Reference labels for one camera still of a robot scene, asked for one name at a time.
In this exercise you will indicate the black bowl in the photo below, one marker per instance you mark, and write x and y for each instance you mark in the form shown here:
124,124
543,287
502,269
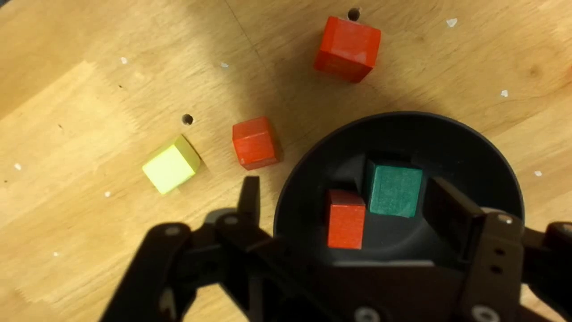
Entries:
453,149

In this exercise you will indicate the large red wooden block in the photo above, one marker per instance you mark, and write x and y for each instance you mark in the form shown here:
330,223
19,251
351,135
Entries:
348,47

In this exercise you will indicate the red rounded wooden block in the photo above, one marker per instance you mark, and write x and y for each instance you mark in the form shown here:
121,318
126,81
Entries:
255,144

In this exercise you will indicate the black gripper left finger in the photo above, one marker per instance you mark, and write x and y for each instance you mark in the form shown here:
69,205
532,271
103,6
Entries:
198,269

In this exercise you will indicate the red wooden cube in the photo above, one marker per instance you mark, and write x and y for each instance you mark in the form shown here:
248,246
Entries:
346,221

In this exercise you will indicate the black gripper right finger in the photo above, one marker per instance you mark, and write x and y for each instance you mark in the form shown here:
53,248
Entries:
494,262

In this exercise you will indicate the green wooden cube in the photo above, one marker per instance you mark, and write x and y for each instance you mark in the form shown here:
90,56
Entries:
396,191

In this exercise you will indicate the pale yellow wooden cube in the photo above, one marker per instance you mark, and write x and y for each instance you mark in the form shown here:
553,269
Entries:
171,167

